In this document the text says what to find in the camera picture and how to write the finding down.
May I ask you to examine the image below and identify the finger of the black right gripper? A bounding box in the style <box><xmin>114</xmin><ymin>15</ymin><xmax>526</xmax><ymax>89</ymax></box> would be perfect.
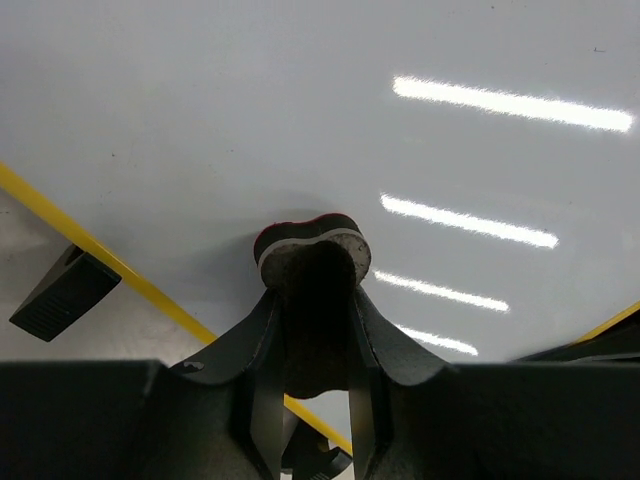
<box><xmin>518</xmin><ymin>311</ymin><xmax>640</xmax><ymax>364</ymax></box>

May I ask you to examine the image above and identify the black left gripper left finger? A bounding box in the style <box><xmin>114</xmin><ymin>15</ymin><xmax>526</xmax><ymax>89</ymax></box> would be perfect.
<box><xmin>142</xmin><ymin>291</ymin><xmax>284</xmax><ymax>479</ymax></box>

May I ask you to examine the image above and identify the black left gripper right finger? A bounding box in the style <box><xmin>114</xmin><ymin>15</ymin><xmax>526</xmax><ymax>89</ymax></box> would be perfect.
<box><xmin>347</xmin><ymin>288</ymin><xmax>480</xmax><ymax>479</ymax></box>

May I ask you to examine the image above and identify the round felt eraser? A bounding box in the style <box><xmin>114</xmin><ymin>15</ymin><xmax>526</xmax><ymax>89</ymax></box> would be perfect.
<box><xmin>253</xmin><ymin>213</ymin><xmax>372</xmax><ymax>399</ymax></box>

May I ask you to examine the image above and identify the yellow framed whiteboard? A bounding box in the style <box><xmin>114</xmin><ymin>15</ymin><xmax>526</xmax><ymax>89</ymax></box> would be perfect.
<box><xmin>0</xmin><ymin>0</ymin><xmax>640</xmax><ymax>456</ymax></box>

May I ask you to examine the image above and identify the black whiteboard foot far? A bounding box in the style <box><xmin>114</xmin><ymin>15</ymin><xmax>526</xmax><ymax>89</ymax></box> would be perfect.
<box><xmin>9</xmin><ymin>244</ymin><xmax>122</xmax><ymax>342</ymax></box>

